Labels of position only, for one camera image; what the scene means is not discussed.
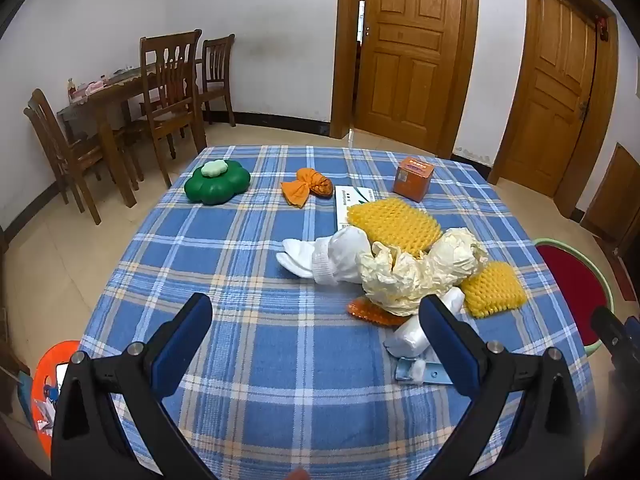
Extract red basin with green rim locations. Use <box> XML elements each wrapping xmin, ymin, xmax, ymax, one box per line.
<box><xmin>532</xmin><ymin>238</ymin><xmax>615</xmax><ymax>356</ymax></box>

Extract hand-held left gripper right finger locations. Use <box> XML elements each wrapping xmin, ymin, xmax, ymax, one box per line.
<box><xmin>417</xmin><ymin>295</ymin><xmax>588</xmax><ymax>480</ymax></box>

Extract blue plastic piece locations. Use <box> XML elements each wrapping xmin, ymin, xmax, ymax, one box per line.
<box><xmin>395</xmin><ymin>357</ymin><xmax>453</xmax><ymax>386</ymax></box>

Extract orange cardboard box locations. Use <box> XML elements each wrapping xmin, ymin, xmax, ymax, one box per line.
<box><xmin>393</xmin><ymin>156</ymin><xmax>435</xmax><ymax>203</ymax></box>

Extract blue plaid tablecloth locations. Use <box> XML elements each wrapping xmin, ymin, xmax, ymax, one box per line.
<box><xmin>80</xmin><ymin>145</ymin><xmax>598</xmax><ymax>480</ymax></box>

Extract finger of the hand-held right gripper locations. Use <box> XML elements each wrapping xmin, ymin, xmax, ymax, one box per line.
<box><xmin>590</xmin><ymin>305</ymin><xmax>640</xmax><ymax>363</ymax></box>

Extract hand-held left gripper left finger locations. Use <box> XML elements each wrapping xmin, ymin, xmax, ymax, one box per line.
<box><xmin>50</xmin><ymin>292</ymin><xmax>216</xmax><ymax>480</ymax></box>

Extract orange foam net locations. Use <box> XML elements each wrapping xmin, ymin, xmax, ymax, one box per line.
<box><xmin>347</xmin><ymin>296</ymin><xmax>411</xmax><ymax>328</ymax></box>

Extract white leaflet box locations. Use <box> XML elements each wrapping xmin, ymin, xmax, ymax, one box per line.
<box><xmin>334</xmin><ymin>185</ymin><xmax>376</xmax><ymax>231</ymax></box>

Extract orange mesh bag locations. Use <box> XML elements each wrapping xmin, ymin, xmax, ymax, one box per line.
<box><xmin>281</xmin><ymin>167</ymin><xmax>335</xmax><ymax>209</ymax></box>

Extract cream paper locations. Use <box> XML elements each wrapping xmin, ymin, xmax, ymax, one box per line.
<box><xmin>357</xmin><ymin>241</ymin><xmax>441</xmax><ymax>317</ymax></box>
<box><xmin>425</xmin><ymin>227</ymin><xmax>489</xmax><ymax>286</ymax></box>

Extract wooden door frame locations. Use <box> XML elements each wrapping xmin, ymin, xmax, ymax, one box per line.
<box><xmin>330</xmin><ymin>0</ymin><xmax>481</xmax><ymax>158</ymax></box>
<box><xmin>487</xmin><ymin>0</ymin><xmax>621</xmax><ymax>218</ymax></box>

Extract green flower-shaped container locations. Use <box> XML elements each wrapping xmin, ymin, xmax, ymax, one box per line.
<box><xmin>184</xmin><ymin>159</ymin><xmax>251</xmax><ymax>206</ymax></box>

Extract low wooden cabinet door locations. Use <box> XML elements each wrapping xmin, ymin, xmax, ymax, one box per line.
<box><xmin>580</xmin><ymin>142</ymin><xmax>640</xmax><ymax>243</ymax></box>

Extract pink packet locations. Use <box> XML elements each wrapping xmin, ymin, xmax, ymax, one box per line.
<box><xmin>75</xmin><ymin>80</ymin><xmax>108</xmax><ymax>101</ymax></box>

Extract wooden panel door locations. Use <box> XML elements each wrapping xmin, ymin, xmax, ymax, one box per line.
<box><xmin>505</xmin><ymin>0</ymin><xmax>598</xmax><ymax>196</ymax></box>
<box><xmin>352</xmin><ymin>0</ymin><xmax>451</xmax><ymax>148</ymax></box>

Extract white socks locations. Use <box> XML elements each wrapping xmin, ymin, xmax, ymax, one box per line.
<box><xmin>276</xmin><ymin>227</ymin><xmax>373</xmax><ymax>286</ymax></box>

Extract small yellow foam net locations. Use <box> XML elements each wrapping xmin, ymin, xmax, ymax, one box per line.
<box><xmin>460</xmin><ymin>261</ymin><xmax>527</xmax><ymax>319</ymax></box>

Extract large yellow foam net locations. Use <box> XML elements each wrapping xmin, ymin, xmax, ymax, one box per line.
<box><xmin>346</xmin><ymin>197</ymin><xmax>443</xmax><ymax>256</ymax></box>

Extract red door mat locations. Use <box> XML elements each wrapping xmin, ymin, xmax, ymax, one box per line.
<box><xmin>592</xmin><ymin>235</ymin><xmax>640</xmax><ymax>303</ymax></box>

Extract white plastic bag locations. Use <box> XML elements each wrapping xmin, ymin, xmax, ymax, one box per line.
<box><xmin>382</xmin><ymin>287</ymin><xmax>467</xmax><ymax>361</ymax></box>

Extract wooden dining chair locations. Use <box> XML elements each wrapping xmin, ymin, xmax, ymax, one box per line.
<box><xmin>24</xmin><ymin>89</ymin><xmax>131</xmax><ymax>226</ymax></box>
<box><xmin>192</xmin><ymin>34</ymin><xmax>237</xmax><ymax>128</ymax></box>
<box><xmin>125</xmin><ymin>30</ymin><xmax>207</xmax><ymax>188</ymax></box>

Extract wooden dining table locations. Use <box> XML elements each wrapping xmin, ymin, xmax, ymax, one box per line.
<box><xmin>57</xmin><ymin>72</ymin><xmax>166</xmax><ymax>208</ymax></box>

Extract orange plastic tub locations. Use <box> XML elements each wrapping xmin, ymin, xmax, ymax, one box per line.
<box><xmin>31</xmin><ymin>340</ymin><xmax>83</xmax><ymax>456</ymax></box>

